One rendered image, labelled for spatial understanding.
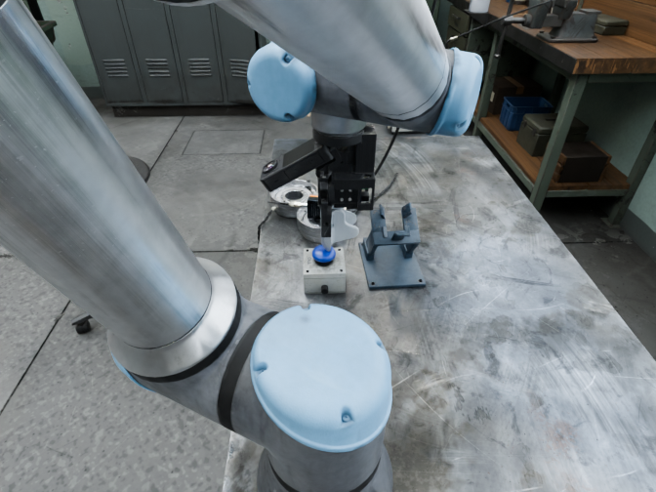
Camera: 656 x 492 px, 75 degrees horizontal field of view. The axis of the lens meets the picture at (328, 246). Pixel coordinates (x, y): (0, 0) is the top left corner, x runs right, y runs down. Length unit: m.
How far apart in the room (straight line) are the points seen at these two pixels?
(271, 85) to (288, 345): 0.25
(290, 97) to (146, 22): 3.30
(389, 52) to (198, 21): 3.38
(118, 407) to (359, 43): 1.57
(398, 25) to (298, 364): 0.25
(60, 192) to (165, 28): 3.45
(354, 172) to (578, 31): 1.91
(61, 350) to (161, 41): 2.46
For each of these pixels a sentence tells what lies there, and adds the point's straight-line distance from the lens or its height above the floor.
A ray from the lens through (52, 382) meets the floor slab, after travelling 1.87.
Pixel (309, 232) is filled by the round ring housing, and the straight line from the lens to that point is 0.82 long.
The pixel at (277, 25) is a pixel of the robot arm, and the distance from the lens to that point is 0.19.
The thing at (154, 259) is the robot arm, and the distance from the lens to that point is 0.30.
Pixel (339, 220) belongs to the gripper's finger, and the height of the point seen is 0.94.
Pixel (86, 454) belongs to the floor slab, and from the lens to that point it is 1.64.
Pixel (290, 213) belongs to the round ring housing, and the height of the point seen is 0.82.
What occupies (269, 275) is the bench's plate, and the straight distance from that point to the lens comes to 0.77.
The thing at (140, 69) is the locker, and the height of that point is 0.38.
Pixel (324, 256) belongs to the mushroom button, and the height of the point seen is 0.87.
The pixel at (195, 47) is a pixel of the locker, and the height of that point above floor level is 0.54.
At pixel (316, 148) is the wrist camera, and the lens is 0.60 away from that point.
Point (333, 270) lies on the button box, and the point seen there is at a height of 0.85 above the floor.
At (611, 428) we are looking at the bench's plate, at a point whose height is 0.80.
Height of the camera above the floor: 1.31
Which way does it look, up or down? 38 degrees down
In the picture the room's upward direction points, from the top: straight up
